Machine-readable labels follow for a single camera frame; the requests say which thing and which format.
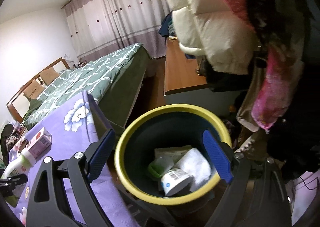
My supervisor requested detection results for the pink floral garment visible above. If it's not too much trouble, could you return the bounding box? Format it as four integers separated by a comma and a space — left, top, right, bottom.
251, 46, 303, 131

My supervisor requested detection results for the green white drink bottle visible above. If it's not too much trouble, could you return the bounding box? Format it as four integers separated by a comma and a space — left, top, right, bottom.
1, 154, 36, 179

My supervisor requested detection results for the wooden sideboard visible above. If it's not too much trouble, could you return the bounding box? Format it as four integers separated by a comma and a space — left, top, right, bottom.
164, 40, 208, 96

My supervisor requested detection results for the wooden bed headboard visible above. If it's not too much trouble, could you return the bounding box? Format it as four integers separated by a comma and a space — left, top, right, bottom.
7, 57, 70, 123

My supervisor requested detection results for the green plaid bed quilt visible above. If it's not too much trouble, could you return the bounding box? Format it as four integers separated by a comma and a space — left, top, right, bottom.
23, 43, 143, 129

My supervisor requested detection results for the black jacket on nightstand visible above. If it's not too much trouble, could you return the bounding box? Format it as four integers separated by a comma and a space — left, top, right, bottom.
1, 124, 15, 166

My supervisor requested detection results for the brown pillow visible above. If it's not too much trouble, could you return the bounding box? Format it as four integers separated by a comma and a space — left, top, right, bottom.
39, 67, 60, 86
23, 86, 46, 99

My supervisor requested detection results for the pink strawberry milk carton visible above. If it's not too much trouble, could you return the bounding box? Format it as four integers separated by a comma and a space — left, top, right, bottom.
23, 127, 52, 159

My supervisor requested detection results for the brown pillow right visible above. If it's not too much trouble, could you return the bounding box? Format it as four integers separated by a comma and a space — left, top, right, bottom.
39, 67, 60, 86

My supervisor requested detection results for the brown pillow left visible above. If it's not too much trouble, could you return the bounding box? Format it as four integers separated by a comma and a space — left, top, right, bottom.
23, 86, 46, 99

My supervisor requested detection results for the yellow rimmed trash bin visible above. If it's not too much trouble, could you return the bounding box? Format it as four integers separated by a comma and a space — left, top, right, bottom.
114, 104, 232, 206

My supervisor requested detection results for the white tissue paper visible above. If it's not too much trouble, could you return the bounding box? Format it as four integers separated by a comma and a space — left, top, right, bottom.
174, 148, 212, 192

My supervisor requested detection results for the pile of dark clothes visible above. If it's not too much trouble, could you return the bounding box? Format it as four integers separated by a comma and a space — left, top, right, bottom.
158, 12, 175, 38

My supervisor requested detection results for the green lidded clear jar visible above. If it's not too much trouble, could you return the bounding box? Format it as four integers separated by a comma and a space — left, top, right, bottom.
148, 157, 175, 180

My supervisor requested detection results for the green plastic wrapper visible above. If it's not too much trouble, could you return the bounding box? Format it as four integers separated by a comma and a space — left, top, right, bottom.
155, 145, 192, 163

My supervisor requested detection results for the purple floral tablecloth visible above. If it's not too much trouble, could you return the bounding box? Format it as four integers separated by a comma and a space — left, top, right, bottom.
11, 91, 137, 226

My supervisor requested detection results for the pink white curtain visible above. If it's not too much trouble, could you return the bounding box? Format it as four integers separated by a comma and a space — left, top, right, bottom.
63, 0, 170, 61

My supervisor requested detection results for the cream puffer jacket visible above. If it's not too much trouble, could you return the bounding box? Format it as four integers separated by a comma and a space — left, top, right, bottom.
167, 0, 257, 75

